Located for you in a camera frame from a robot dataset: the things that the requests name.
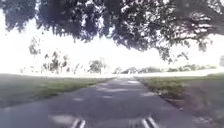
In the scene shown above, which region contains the round leafy tree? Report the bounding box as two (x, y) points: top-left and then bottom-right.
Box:
(87, 58), (108, 75)

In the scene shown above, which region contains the distant line of trees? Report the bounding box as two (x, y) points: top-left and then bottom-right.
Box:
(111, 63), (218, 75)

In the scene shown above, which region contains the grey asphalt path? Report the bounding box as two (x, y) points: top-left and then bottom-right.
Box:
(0, 77), (224, 128)

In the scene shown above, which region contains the large overhanging tree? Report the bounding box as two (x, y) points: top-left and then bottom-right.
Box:
(0, 0), (224, 64)

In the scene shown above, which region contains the row of tall trees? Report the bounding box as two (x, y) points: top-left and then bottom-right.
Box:
(28, 36), (73, 75)

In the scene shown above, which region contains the robot's own part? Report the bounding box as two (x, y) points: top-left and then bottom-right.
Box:
(140, 116), (160, 128)
(70, 118), (87, 128)

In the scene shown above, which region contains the green grass lawn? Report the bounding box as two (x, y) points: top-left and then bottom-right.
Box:
(0, 73), (114, 109)
(134, 73), (224, 126)

